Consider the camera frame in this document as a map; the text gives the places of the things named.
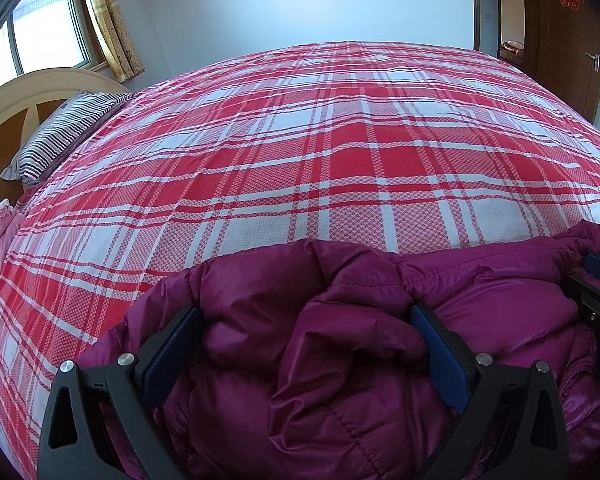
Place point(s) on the purple down jacket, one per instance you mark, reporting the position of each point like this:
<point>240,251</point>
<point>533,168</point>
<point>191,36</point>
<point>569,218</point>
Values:
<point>305,360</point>

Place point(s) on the window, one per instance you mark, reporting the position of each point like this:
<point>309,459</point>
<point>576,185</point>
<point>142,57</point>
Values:
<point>35,35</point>

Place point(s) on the brown wooden door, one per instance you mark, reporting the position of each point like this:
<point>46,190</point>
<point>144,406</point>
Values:
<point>555,60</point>

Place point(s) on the red plaid bed sheet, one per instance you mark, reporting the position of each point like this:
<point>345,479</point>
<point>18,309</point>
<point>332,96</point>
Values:
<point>330,160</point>

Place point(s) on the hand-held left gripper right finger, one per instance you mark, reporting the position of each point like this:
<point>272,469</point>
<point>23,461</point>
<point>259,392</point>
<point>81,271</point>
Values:
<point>442,355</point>

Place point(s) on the yellow curtain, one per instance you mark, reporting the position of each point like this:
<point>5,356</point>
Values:
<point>112,25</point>

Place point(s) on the striped pillow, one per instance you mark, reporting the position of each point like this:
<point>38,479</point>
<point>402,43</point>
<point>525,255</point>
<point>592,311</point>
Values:
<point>55,135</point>

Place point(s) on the wooden bed headboard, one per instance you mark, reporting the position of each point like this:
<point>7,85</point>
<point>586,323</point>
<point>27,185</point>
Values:
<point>10,100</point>

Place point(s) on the brown sofa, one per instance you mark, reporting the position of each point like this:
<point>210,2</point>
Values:
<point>511,50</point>

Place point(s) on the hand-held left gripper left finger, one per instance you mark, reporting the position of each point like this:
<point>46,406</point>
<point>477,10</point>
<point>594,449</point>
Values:
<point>175,350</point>

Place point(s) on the brown door frame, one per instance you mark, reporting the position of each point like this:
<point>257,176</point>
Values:
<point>476,10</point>

